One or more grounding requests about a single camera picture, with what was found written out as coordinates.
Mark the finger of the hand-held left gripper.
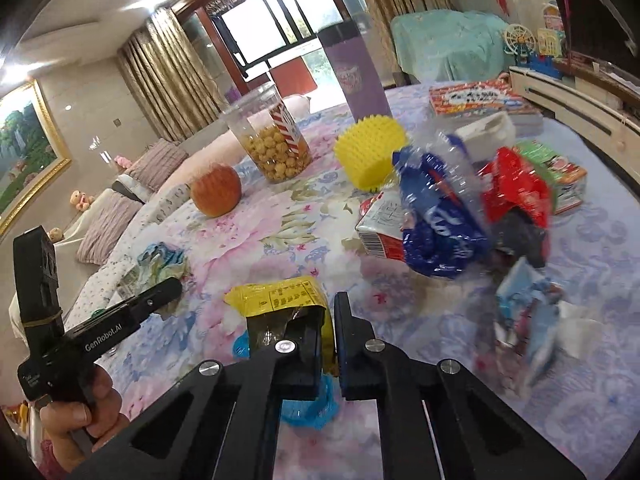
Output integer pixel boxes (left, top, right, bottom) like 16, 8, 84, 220
117, 276, 183, 323

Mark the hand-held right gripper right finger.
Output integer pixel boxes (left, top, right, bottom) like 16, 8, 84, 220
332, 291, 587, 480

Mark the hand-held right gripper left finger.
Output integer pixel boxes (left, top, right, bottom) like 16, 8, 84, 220
65, 307, 331, 480

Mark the teal wrapper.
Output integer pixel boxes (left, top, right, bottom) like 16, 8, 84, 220
120, 242, 188, 291

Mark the yellow snack packet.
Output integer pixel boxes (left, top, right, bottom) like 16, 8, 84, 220
223, 276, 341, 376

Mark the white red carton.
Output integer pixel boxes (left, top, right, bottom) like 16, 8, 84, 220
355, 191, 408, 261

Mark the crushed blue label bottle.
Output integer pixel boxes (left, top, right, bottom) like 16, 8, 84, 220
392, 130, 493, 278

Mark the blue white wrapper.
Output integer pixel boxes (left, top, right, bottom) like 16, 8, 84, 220
492, 257, 563, 396

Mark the black plastic wrapper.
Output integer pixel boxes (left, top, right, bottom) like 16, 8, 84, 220
497, 207, 551, 268

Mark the white tissue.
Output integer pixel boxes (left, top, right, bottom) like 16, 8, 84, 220
555, 302, 606, 361

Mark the red plastic wrapper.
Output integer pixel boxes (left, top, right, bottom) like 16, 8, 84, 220
482, 147, 553, 231

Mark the person's left hand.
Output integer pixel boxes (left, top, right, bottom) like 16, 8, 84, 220
39, 367, 130, 473

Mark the pink striped cushion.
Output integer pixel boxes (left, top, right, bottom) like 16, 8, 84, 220
77, 191, 143, 266
125, 139, 188, 193

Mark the red apple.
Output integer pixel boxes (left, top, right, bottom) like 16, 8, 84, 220
189, 165, 242, 219

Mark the floral tablecloth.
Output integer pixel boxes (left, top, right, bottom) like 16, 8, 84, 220
95, 82, 640, 480

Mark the gold framed painting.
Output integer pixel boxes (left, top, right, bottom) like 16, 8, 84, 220
0, 79, 72, 236

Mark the clear popcorn jar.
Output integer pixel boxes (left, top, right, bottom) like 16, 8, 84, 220
221, 82, 314, 183

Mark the yellow foam fruit net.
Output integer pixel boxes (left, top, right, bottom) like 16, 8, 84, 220
333, 116, 407, 193

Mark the white foam block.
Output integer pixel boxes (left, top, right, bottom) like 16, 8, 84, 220
454, 110, 517, 161

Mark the green cardboard box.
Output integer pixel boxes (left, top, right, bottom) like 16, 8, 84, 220
515, 140, 588, 216

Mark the purple thermos bottle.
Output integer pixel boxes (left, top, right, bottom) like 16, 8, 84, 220
317, 22, 393, 120

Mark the balcony window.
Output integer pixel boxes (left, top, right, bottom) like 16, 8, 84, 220
207, 0, 351, 81

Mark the teal furniture cover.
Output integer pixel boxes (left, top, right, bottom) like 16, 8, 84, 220
390, 9, 516, 86

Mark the white television cabinet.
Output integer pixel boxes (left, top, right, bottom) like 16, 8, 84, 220
509, 62, 640, 181

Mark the ferris wheel toy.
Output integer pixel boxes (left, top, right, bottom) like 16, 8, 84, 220
502, 22, 538, 68

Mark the black television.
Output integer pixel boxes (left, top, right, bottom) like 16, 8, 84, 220
540, 0, 640, 96

